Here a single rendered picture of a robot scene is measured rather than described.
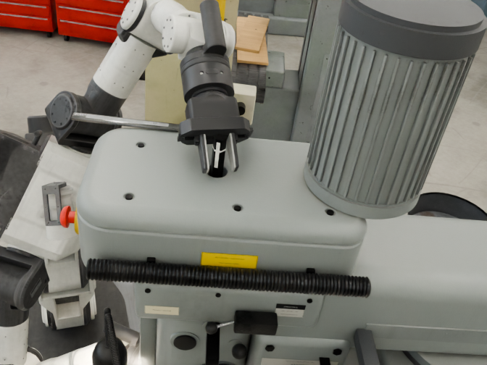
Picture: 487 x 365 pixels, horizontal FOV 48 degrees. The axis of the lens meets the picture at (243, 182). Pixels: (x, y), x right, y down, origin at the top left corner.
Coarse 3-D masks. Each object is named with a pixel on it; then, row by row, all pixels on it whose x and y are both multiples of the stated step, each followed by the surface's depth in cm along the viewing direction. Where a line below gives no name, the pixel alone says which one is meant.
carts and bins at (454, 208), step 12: (432, 192) 313; (420, 204) 315; (432, 204) 318; (444, 204) 318; (456, 204) 315; (468, 204) 311; (432, 216) 316; (444, 216) 317; (456, 216) 318; (468, 216) 313; (480, 216) 307
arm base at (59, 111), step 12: (60, 96) 125; (72, 96) 123; (48, 108) 128; (60, 108) 124; (72, 108) 122; (60, 120) 124; (72, 120) 123; (60, 132) 125; (60, 144) 127; (72, 144) 129; (84, 144) 131
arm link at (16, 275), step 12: (0, 264) 129; (12, 264) 130; (0, 276) 126; (12, 276) 126; (0, 288) 125; (12, 288) 125; (0, 300) 127; (12, 300) 126; (0, 312) 128; (12, 312) 128; (24, 312) 131; (0, 324) 129; (12, 324) 130
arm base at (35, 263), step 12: (0, 252) 130; (12, 252) 130; (24, 264) 129; (36, 264) 129; (24, 276) 127; (36, 276) 128; (48, 276) 135; (24, 288) 125; (36, 288) 130; (24, 300) 126; (36, 300) 132
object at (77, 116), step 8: (80, 120) 100; (88, 120) 100; (96, 120) 100; (104, 120) 100; (112, 120) 101; (120, 120) 101; (128, 120) 101; (136, 120) 101; (144, 120) 102; (152, 128) 101; (160, 128) 101; (168, 128) 101; (176, 128) 101
